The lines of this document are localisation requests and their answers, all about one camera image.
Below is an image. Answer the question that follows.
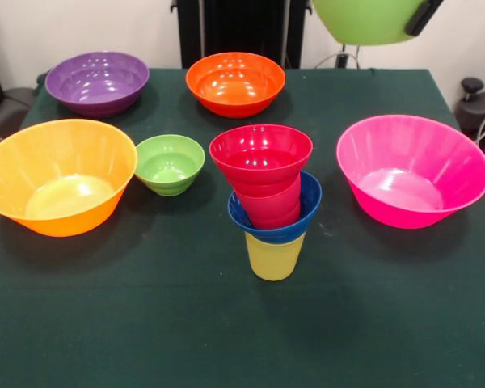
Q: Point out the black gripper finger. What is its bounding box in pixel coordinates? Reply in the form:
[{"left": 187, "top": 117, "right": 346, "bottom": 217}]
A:
[{"left": 403, "top": 0, "right": 445, "bottom": 37}]

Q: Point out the large light green bowl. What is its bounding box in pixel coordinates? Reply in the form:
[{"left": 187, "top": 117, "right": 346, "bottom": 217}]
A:
[{"left": 310, "top": 0, "right": 433, "bottom": 47}]

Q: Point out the large pink bowl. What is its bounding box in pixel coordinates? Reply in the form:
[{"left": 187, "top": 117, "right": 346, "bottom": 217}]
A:
[{"left": 335, "top": 114, "right": 485, "bottom": 230}]

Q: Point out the orange bowl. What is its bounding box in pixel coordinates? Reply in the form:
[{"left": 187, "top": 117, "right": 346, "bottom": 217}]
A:
[{"left": 185, "top": 52, "right": 287, "bottom": 120}]

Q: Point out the small red bowl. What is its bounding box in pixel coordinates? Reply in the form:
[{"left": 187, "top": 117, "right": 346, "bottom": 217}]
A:
[{"left": 209, "top": 124, "right": 314, "bottom": 199}]

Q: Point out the small blue bowl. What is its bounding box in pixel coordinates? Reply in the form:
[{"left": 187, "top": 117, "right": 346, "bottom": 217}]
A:
[{"left": 227, "top": 170, "right": 323, "bottom": 245}]

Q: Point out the red cup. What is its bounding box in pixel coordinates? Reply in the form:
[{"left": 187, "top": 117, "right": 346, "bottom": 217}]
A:
[{"left": 234, "top": 177, "right": 302, "bottom": 231}]

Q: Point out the yellow translucent cup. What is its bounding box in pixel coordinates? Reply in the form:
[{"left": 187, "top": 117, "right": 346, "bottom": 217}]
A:
[{"left": 244, "top": 230, "right": 306, "bottom": 282}]

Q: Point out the black round base with knob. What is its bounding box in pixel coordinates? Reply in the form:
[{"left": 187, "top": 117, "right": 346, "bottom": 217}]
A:
[{"left": 454, "top": 76, "right": 485, "bottom": 154}]

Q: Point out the small green bowl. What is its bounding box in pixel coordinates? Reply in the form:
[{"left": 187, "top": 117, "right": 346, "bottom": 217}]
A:
[{"left": 134, "top": 134, "right": 206, "bottom": 198}]

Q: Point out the purple bowl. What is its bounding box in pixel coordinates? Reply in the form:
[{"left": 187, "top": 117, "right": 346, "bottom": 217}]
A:
[{"left": 44, "top": 51, "right": 150, "bottom": 119}]

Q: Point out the dark green tablecloth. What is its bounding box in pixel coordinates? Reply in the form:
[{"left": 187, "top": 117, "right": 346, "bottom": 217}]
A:
[{"left": 0, "top": 67, "right": 485, "bottom": 388}]

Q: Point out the large yellow-orange bowl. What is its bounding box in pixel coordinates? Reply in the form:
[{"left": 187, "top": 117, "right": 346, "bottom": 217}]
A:
[{"left": 0, "top": 118, "right": 139, "bottom": 238}]

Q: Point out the black wall cable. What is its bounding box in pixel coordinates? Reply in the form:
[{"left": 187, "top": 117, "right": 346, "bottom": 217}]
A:
[{"left": 339, "top": 43, "right": 363, "bottom": 69}]

